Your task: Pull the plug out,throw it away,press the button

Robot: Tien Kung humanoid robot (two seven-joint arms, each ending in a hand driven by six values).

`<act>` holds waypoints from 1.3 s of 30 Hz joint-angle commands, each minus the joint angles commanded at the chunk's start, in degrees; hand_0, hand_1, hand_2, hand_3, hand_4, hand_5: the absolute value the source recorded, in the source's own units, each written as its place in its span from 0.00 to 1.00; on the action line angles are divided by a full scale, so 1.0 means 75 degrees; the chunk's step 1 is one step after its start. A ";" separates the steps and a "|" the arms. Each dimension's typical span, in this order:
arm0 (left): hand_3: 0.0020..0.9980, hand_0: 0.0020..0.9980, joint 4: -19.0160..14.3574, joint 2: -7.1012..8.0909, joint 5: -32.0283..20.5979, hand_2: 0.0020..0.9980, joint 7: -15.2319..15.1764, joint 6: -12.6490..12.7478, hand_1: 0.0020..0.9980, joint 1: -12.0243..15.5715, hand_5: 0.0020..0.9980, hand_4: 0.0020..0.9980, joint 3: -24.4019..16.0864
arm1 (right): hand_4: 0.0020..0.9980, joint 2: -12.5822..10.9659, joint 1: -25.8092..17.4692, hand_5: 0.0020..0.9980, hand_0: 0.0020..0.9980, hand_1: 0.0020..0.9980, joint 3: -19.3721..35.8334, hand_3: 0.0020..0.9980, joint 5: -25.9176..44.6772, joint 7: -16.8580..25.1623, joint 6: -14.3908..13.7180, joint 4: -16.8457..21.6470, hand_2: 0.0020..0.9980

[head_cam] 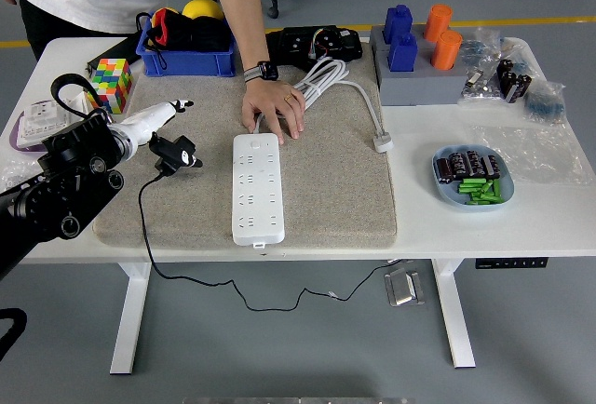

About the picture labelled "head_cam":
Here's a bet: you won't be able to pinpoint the white wall socket box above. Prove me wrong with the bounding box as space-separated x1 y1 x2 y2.
18 96 89 139

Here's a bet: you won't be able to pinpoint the blue plastic bin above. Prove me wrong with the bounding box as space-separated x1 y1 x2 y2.
135 10 237 78

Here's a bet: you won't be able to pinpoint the clear bag of screws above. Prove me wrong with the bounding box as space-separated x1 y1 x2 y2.
0 159 46 194

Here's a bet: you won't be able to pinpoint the black electronic socket device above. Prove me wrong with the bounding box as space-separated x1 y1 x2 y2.
265 24 364 70

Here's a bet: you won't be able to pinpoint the purple plate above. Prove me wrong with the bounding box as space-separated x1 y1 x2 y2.
9 110 52 154

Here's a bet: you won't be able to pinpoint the light blue plate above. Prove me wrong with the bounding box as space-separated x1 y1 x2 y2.
431 143 515 214

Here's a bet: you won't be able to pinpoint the blue bottle-shaped block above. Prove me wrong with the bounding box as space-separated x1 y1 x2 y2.
387 32 419 74
382 4 414 46

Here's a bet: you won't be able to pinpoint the clear bag of blue parts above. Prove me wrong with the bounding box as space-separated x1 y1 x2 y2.
500 35 536 74

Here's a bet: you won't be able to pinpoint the white table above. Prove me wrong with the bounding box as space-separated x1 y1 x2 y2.
0 35 596 375

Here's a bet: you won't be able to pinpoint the yellow ball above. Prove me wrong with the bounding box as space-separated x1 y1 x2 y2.
181 0 225 21

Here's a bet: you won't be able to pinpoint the white power strip with cable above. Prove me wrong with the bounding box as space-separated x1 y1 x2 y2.
231 58 395 250

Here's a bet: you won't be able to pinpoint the black table control panel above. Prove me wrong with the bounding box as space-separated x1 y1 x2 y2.
474 258 549 270

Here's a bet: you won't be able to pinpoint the black red drawstring pouch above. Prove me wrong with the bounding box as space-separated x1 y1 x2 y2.
143 7 233 70

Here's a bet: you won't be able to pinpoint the grey-brown mat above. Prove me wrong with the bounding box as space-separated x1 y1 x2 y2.
91 43 400 250

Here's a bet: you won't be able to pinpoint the metal plates on floor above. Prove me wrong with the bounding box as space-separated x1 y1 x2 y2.
383 268 427 308

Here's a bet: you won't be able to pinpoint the black cylindrical capacitor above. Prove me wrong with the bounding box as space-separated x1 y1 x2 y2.
507 74 534 105
483 155 503 180
449 152 469 178
495 59 513 88
435 156 455 185
465 150 486 177
501 71 519 98

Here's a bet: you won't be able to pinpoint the person's left hand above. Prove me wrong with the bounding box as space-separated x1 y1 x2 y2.
240 78 307 146

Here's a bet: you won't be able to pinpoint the black power adapter with cord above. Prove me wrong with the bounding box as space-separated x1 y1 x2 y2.
138 135 406 313

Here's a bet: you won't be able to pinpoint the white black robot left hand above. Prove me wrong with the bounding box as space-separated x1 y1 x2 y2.
121 98 204 168

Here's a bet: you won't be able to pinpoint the small bag of blue parts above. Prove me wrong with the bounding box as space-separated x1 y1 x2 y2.
521 80 568 126

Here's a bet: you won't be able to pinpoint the black wristwatch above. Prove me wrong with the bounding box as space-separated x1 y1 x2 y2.
242 61 279 84

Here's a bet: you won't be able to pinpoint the clear bag of metal parts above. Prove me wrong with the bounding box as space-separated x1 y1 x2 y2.
458 26 507 107

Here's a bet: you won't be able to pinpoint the multicolour puzzle cube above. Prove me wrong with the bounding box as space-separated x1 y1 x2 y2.
87 57 133 115

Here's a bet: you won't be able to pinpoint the grey block base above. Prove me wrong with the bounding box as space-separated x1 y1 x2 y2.
370 25 469 108

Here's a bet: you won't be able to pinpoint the black flat bar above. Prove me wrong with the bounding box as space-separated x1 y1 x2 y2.
86 34 141 74

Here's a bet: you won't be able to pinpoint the empty clear plastic bag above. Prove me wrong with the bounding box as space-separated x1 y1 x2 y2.
467 123 593 187

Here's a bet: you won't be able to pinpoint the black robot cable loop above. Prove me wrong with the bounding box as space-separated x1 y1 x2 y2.
0 308 28 363

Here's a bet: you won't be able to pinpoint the orange cylinder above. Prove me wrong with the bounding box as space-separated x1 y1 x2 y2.
430 30 464 72
422 4 454 44

